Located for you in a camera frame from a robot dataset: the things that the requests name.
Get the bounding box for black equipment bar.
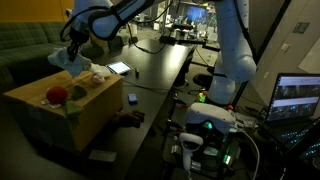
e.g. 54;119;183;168
159;31;209;46

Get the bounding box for dark grey flat block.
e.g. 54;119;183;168
88;149;118;164

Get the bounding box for blue sponge block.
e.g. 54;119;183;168
127;93;139;105

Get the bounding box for open black laptop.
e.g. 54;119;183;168
264;72;320;161

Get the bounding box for black device green lights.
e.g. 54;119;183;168
162;124;243;179

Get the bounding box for small green yellow object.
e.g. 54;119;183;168
196;90;210;104

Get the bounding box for white wall switch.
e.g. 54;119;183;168
280;42;291;53

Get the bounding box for white VR headset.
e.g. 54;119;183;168
184;102;237;135

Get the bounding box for distant blue screen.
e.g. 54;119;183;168
185;4;210;24

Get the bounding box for white VR controller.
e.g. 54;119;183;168
178;132;204;174

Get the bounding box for large cardboard box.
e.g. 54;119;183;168
2;68;124;154

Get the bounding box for lit tablet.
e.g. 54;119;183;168
105;60;134;76

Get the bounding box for red plush rose green leaves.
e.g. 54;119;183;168
40;84;88;129

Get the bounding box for green plaid sofa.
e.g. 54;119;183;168
0;21;101;94

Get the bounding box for white towel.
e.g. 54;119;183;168
47;47;93;78

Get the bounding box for brown plush toy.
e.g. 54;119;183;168
108;109;146;130

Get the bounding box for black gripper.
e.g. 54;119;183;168
67;30;89;64

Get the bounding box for white pink plush toy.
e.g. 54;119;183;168
89;63;112;85

